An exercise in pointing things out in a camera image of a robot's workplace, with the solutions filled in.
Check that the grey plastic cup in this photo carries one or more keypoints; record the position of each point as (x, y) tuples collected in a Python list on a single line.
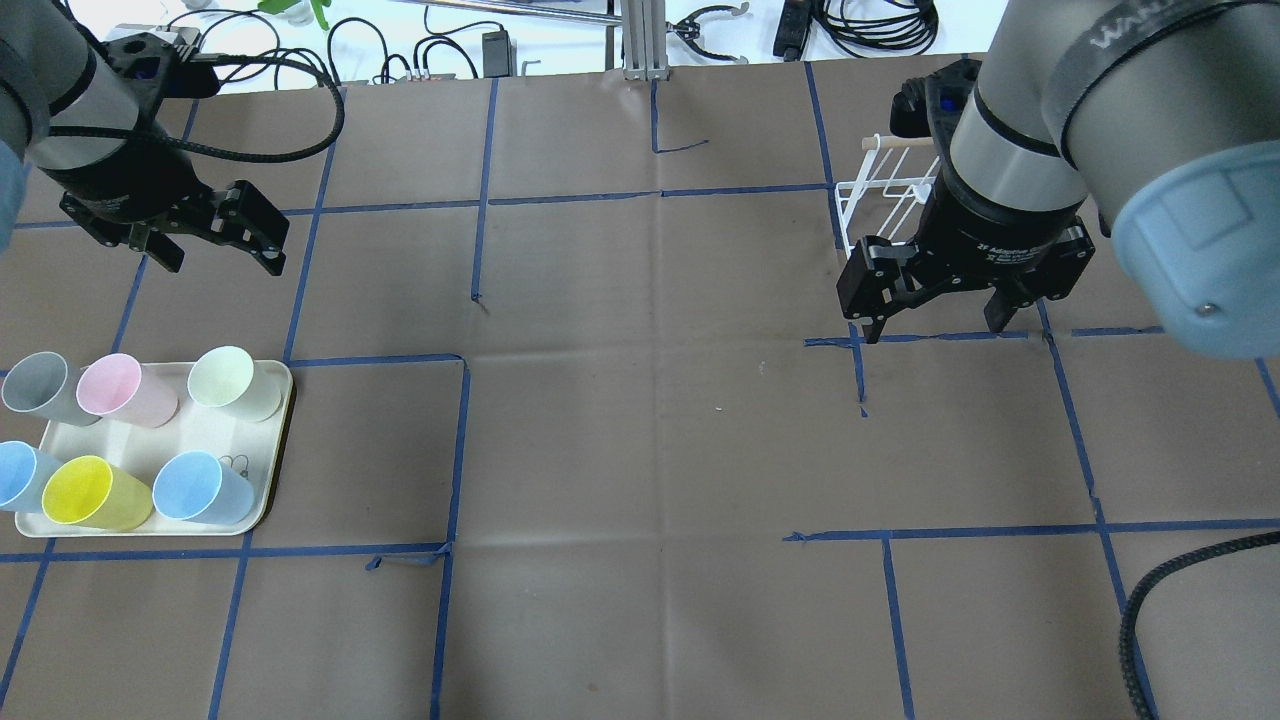
[(45, 385)]

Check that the light blue cup at edge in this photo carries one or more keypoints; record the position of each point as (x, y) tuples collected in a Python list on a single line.
[(25, 472)]

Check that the black power adapter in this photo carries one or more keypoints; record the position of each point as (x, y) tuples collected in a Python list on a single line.
[(498, 53)]

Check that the white wire cup rack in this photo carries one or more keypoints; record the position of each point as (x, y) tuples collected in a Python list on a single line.
[(893, 181)]

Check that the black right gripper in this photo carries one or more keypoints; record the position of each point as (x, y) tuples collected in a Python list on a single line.
[(1000, 228)]

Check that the cream plastic tray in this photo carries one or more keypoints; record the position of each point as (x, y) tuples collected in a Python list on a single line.
[(251, 447)]

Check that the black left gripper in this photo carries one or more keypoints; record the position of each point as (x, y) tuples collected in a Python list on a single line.
[(128, 187)]

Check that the cream white plastic cup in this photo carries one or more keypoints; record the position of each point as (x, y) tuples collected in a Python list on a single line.
[(228, 380)]

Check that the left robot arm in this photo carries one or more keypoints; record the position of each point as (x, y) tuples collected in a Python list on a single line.
[(84, 113)]

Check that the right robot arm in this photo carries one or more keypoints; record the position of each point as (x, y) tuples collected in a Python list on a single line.
[(1163, 113)]

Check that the pink plastic cup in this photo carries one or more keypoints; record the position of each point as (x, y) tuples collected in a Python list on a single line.
[(118, 387)]

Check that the light blue cup on tray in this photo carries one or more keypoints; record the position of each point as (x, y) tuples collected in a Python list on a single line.
[(197, 486)]

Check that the metal reacher grabber tool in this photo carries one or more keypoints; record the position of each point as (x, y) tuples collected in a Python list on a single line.
[(687, 29)]

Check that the yellow plastic cup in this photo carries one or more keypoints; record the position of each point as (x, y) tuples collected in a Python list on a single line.
[(88, 491)]

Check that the aluminium frame post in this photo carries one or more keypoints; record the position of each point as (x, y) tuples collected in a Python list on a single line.
[(644, 44)]

